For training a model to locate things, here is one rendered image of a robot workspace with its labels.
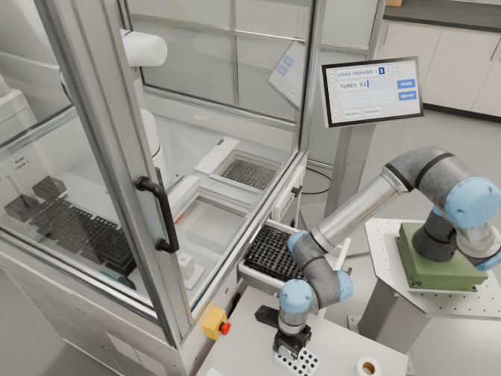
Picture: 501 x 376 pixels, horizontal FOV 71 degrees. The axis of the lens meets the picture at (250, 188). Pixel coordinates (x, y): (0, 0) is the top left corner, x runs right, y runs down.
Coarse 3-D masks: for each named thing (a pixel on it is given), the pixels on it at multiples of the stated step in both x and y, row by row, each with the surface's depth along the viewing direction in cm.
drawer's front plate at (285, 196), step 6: (300, 168) 156; (300, 174) 156; (294, 180) 150; (288, 186) 148; (294, 186) 152; (288, 192) 145; (282, 198) 142; (288, 198) 148; (276, 204) 140; (282, 204) 142; (276, 210) 140; (282, 210) 145; (276, 216) 142; (282, 216) 149
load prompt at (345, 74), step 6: (372, 66) 176; (378, 66) 176; (384, 66) 177; (390, 66) 177; (336, 72) 173; (342, 72) 174; (348, 72) 174; (354, 72) 175; (360, 72) 175; (366, 72) 176; (372, 72) 176; (378, 72) 176; (384, 72) 177; (390, 72) 177; (336, 78) 174; (342, 78) 174; (348, 78) 174
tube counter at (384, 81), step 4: (360, 80) 175; (364, 80) 176; (368, 80) 176; (372, 80) 176; (376, 80) 176; (380, 80) 177; (384, 80) 177; (388, 80) 177; (392, 80) 178; (360, 84) 175; (364, 84) 176; (368, 84) 176; (372, 84) 176; (376, 84) 176; (380, 84) 177; (384, 84) 177; (388, 84) 177; (392, 84) 178; (360, 88) 175; (364, 88) 176
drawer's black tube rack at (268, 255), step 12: (264, 228) 135; (264, 240) 130; (276, 240) 130; (288, 240) 130; (252, 252) 126; (264, 252) 126; (276, 252) 126; (288, 252) 126; (252, 264) 126; (264, 264) 122; (276, 264) 122; (288, 264) 122; (276, 276) 122; (288, 276) 118; (300, 276) 122
